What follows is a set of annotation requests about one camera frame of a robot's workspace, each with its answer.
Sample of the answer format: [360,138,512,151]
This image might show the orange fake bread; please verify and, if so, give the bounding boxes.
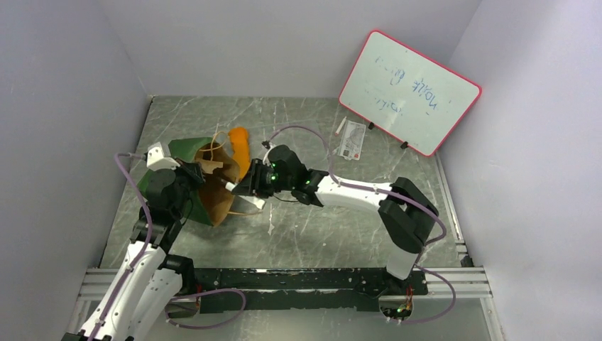
[228,126,251,180]

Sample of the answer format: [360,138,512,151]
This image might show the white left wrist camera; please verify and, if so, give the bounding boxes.
[146,142,180,171]

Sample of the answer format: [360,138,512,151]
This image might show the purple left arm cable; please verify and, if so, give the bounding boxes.
[86,152,247,341]

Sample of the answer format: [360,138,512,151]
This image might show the aluminium side rail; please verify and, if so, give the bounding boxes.
[434,153,474,268]

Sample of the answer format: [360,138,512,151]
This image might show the silver metal tongs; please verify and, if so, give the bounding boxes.
[219,178,266,210]

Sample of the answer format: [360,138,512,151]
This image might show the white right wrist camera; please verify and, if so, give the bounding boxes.
[261,140,277,165]

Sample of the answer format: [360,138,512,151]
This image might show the white ruler package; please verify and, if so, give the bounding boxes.
[337,120,367,161]

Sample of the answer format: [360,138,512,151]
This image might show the pink framed whiteboard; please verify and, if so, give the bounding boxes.
[339,30,482,156]

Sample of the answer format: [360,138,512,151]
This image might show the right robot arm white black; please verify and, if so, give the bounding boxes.
[225,145,439,296]

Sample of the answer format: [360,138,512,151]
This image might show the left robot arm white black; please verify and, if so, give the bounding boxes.
[63,159,204,340]

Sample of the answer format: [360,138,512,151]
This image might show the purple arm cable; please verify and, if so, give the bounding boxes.
[86,152,247,341]
[262,125,457,325]

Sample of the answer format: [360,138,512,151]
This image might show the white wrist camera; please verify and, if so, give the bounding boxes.
[261,140,277,165]
[146,142,180,171]

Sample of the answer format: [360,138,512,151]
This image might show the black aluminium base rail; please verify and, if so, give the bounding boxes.
[77,266,493,315]

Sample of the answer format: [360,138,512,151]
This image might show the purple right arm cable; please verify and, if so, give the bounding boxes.
[262,125,457,325]

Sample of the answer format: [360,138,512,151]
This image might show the green paper bag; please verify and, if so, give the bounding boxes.
[138,132,241,227]

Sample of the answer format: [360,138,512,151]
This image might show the white pink marker pen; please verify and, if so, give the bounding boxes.
[334,117,347,136]

